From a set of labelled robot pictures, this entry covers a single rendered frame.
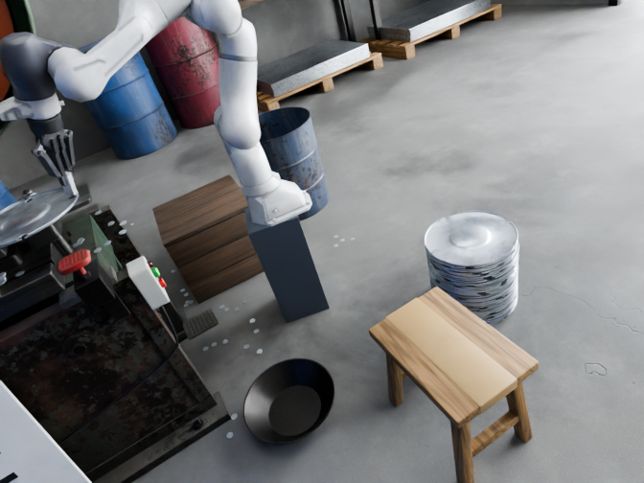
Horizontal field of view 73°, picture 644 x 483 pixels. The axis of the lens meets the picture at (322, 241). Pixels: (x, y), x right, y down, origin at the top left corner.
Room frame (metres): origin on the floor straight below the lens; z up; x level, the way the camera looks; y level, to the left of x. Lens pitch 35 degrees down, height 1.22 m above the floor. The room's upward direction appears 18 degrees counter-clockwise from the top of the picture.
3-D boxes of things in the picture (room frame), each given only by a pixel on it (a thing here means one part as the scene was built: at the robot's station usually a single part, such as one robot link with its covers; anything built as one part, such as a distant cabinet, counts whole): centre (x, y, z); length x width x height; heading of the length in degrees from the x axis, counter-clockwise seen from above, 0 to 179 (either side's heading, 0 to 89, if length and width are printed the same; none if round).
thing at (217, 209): (1.78, 0.48, 0.18); 0.40 x 0.38 x 0.35; 106
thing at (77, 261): (0.88, 0.55, 0.72); 0.07 x 0.06 x 0.08; 109
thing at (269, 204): (1.36, 0.10, 0.52); 0.22 x 0.19 x 0.14; 92
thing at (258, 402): (0.87, 0.25, 0.04); 0.30 x 0.30 x 0.07
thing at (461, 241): (1.10, -0.47, 0.28); 0.29 x 0.29 x 0.01
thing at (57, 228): (1.17, 0.71, 0.72); 0.25 x 0.14 x 0.14; 109
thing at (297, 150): (2.16, 0.07, 0.24); 0.42 x 0.42 x 0.48
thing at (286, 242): (1.35, 0.15, 0.23); 0.18 x 0.18 x 0.45; 2
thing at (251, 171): (1.39, 0.15, 0.71); 0.18 x 0.11 x 0.25; 14
